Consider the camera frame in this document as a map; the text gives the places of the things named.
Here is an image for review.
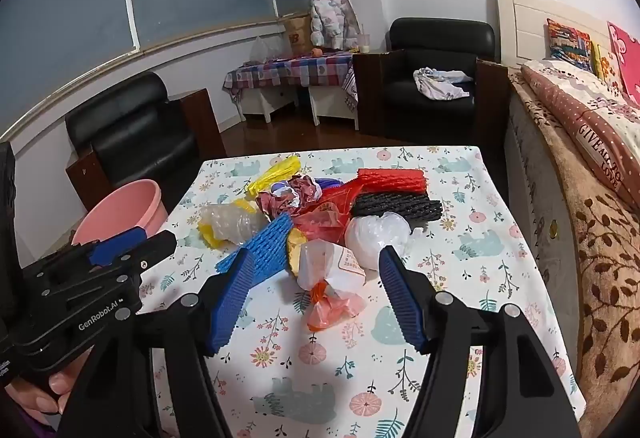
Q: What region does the pink pillow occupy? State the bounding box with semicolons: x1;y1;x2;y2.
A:
607;21;640;98

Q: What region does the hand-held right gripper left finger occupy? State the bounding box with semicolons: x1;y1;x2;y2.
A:
57;248;258;438

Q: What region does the pink plastic basin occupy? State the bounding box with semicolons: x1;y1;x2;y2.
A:
70;179;168;246

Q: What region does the yellow wrapper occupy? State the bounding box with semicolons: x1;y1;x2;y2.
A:
286;229;313;271

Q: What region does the red foam net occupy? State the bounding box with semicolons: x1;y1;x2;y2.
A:
356;168;430;195

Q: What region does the person's left hand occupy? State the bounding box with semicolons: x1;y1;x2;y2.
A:
4;358;81;426

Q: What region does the black foam net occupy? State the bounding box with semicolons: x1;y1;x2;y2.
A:
350;192;443;223

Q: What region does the crumpled clear plastic wrap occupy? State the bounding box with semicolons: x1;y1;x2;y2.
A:
200;204;273;246

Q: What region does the white translucent plastic bag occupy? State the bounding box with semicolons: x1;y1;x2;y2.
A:
345;212;426;269

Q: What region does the clear plastic bag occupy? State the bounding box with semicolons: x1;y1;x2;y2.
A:
249;35;286;66

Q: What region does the multicoloured patterned pillow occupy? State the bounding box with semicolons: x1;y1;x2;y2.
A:
546;18;593;68

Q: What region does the white paper bag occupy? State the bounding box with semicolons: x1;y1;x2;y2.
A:
297;240;368;299

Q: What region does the side table with plaid cloth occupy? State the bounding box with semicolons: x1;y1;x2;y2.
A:
222;52;361;113

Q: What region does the white desk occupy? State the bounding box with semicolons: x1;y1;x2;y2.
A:
239;85;360;131

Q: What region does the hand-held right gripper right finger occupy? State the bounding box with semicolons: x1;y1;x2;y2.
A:
378;245;583;438

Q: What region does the red plastic bag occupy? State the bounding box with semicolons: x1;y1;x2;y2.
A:
292;182;364;241

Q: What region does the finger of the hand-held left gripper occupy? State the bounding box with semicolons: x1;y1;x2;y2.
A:
107;230;178;279
70;226;148;269

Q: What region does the bed with floral bedding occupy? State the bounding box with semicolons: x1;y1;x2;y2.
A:
507;72;640;434

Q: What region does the pale printed cloth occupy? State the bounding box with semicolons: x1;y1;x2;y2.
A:
412;66;475;101

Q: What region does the floral padded jacket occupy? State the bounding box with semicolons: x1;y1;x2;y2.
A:
307;0;362;51

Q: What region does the crumpled maroon white wrapper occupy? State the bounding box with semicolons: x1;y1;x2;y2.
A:
256;175;323;221

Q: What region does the yellow orange pillow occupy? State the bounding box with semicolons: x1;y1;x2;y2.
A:
591;40;623;83

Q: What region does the cream bed headboard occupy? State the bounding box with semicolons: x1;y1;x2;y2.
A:
495;0;640;73

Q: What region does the brown paper bag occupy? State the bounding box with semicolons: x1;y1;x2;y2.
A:
283;15;315;56

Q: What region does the floral tablecloth table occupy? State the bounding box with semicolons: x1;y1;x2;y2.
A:
137;145;588;438

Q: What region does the black armchair with wooden sides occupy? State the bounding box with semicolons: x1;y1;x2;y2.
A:
65;72;228;213
352;18;511;153

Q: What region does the large frosted window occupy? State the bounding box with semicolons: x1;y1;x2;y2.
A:
0;0;348;139

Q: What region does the blue foam net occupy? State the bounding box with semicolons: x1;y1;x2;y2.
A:
215;212;296;281

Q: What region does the orange plastic bag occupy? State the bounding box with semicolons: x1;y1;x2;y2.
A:
306;280;368;333

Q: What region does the pink dotted quilt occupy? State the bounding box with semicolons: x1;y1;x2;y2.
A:
520;59;640;206

